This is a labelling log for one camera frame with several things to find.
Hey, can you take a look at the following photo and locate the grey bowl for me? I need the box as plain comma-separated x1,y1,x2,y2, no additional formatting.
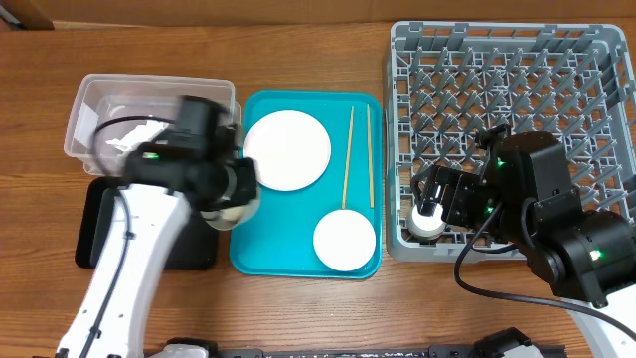
201,200,259,231

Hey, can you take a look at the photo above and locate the small grey cup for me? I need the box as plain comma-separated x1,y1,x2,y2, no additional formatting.
406,204,446,241

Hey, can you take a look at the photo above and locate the large white round plate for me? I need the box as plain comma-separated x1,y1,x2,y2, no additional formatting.
243,110,332,192

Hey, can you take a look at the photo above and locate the white tissue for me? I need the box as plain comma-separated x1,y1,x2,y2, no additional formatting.
105,121,168,152

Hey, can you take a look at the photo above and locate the pink white bowl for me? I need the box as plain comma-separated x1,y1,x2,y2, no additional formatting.
313,209,377,271

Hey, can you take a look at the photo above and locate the wooden chopstick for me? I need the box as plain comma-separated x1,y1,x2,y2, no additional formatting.
367,104,375,208
341,106,355,210

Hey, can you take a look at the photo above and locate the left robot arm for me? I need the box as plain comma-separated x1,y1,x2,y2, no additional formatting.
56,96,260,357

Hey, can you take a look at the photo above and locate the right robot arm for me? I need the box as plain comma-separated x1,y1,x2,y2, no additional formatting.
410,124,635,357

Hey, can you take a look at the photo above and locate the clear plastic waste bin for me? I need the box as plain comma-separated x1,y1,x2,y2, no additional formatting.
64,74,242,176

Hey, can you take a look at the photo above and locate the black plastic tray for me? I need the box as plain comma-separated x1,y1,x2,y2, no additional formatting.
75,177,219,270

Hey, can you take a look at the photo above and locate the teal plastic serving tray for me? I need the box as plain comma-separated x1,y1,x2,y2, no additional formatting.
230,90,384,279

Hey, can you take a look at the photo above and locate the grey plastic dish rack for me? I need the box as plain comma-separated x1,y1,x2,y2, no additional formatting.
384,21,635,263

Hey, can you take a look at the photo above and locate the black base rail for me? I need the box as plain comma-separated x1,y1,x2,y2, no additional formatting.
143,337,567,358

